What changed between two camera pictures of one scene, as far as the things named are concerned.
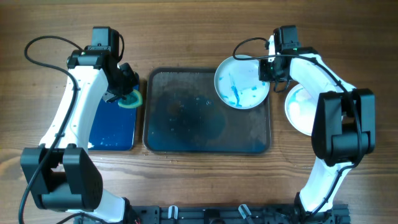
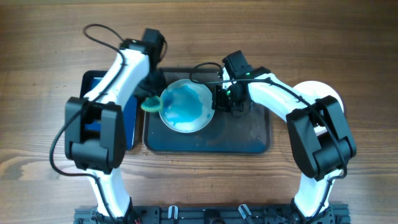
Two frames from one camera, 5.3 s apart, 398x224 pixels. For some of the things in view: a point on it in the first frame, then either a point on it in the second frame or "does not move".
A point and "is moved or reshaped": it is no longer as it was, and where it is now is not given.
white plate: x=237 y=83 is moved or reshaped
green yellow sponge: x=132 y=100 → x=152 y=104
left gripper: x=130 y=73 → x=142 y=92
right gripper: x=265 y=76 → x=219 y=104
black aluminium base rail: x=225 y=214 does not move
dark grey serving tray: x=183 y=114 does not move
